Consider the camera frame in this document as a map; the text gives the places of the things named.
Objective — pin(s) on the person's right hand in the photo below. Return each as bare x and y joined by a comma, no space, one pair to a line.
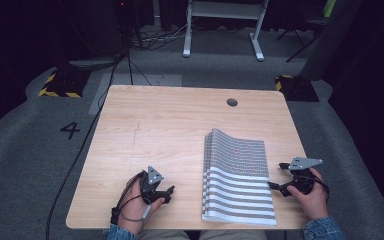
311,203

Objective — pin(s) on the dark grey slanted column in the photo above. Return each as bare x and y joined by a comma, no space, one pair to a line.
330,40

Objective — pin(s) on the black yellow striped stand base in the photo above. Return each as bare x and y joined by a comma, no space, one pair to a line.
65,85
296,88

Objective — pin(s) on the person's left hand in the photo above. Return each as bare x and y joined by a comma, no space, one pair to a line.
133,206

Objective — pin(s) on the white desk frame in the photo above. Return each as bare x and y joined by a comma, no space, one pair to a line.
225,10

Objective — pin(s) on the black folding stand legs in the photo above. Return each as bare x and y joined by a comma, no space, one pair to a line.
300,40

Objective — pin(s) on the stack of striped placemats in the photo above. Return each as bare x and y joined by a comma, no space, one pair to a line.
238,180

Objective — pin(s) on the green upright object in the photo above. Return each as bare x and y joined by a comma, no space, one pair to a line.
329,8

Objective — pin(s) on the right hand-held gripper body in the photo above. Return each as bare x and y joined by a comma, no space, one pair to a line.
303,181

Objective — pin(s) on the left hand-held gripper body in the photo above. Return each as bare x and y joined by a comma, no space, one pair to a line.
149,186

